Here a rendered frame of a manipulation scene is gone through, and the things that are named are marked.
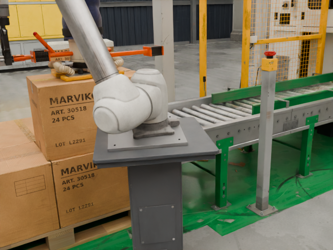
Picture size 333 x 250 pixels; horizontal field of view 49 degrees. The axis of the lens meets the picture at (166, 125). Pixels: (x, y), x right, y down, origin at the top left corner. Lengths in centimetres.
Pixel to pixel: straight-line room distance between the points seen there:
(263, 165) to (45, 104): 136
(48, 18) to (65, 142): 764
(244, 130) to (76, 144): 108
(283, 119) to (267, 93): 49
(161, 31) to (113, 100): 219
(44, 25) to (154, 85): 811
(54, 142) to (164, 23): 185
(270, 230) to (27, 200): 141
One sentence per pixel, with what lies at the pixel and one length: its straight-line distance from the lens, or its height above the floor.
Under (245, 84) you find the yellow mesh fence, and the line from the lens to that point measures 341.
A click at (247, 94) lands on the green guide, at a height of 58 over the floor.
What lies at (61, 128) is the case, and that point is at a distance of 200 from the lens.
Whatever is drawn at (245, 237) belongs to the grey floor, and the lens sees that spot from 229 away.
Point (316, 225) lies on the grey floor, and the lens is 249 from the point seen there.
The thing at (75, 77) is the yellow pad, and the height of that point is 96.
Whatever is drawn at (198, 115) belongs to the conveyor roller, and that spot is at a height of 54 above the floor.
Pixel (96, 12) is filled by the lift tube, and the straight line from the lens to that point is 209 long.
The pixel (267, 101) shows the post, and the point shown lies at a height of 75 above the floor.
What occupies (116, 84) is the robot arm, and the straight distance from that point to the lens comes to 136.
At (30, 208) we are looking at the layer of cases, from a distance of 209.
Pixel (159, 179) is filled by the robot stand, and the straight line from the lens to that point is 161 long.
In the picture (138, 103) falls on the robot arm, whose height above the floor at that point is 95.
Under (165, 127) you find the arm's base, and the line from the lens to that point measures 159.
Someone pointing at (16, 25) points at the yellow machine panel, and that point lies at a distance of 943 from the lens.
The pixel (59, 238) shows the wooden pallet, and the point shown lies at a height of 8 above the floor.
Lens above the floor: 129
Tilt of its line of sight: 17 degrees down
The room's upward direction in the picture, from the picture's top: 2 degrees counter-clockwise
